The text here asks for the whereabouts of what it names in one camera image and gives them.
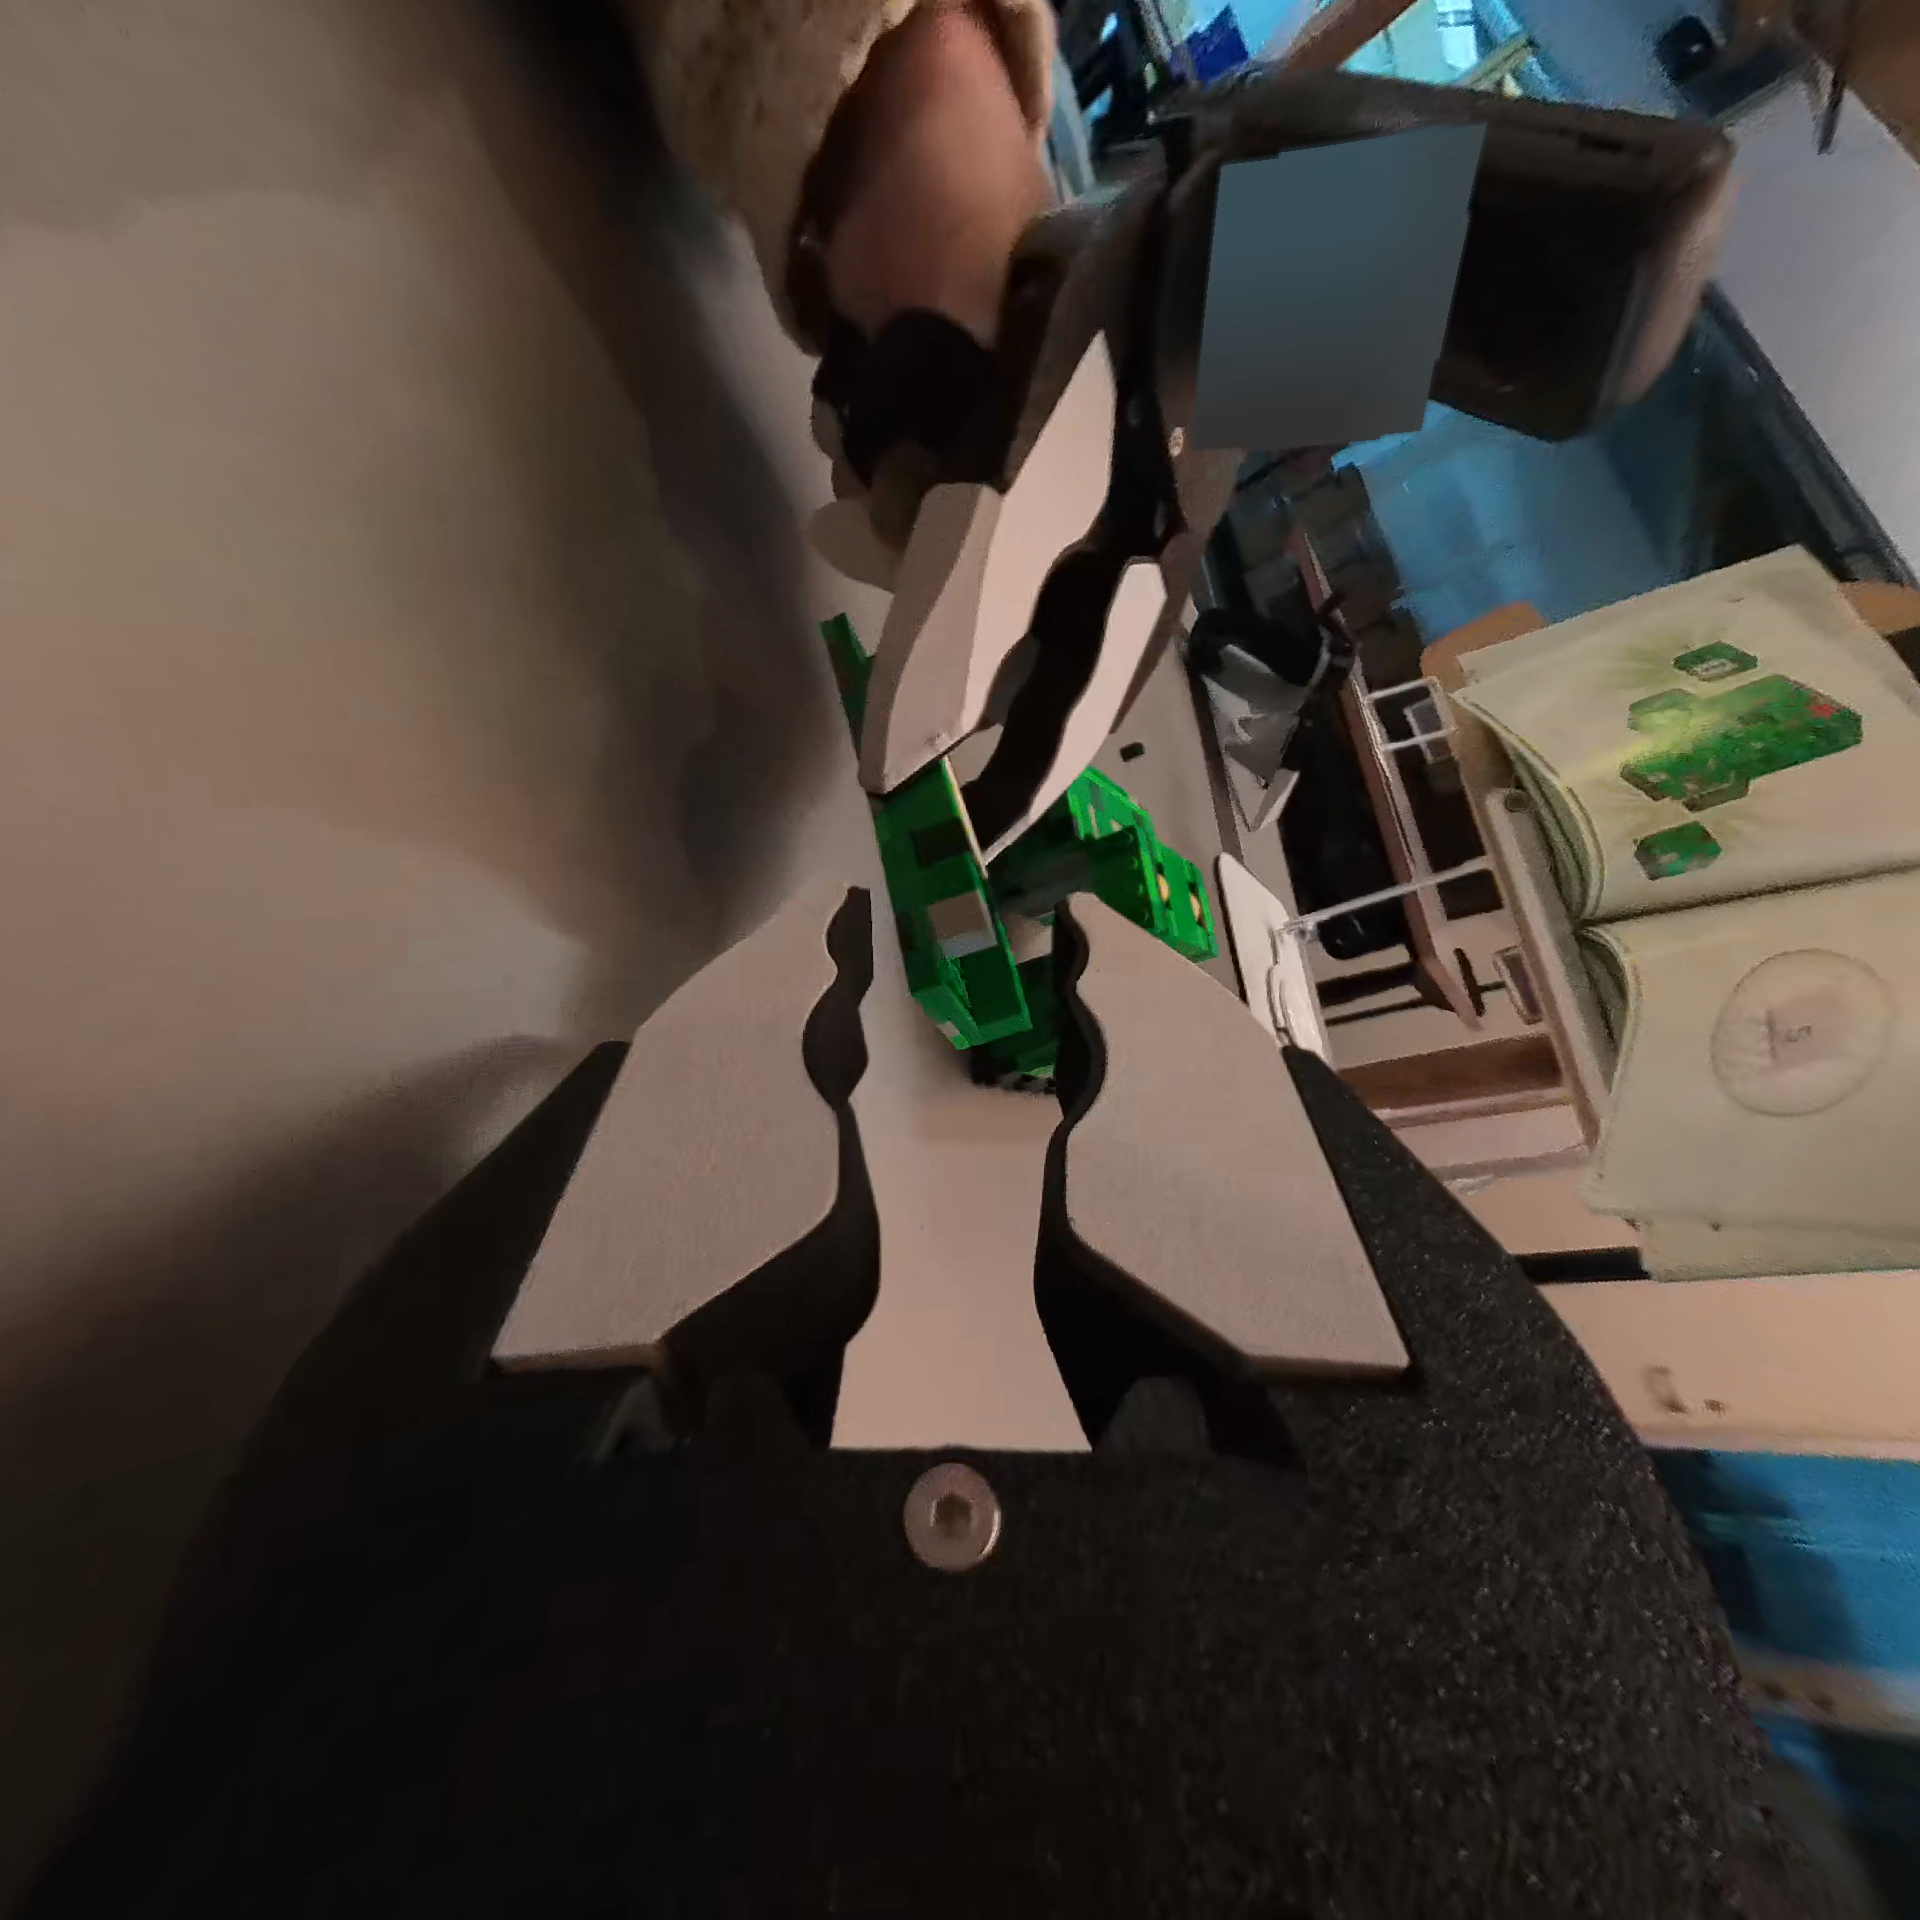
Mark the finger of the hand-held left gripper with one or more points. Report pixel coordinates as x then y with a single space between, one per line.
1122 675
974 599

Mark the lego instruction booklet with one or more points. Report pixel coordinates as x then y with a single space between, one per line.
1726 899

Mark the white flat rounded object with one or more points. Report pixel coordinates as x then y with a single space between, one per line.
1269 962

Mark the green lego plate assembly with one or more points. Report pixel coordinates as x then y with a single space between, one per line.
935 887

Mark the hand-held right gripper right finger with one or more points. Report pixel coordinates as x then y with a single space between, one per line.
1214 1169

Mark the person's left hand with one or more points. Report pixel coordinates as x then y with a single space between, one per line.
929 165

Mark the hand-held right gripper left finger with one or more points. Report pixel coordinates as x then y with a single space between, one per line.
704 1169

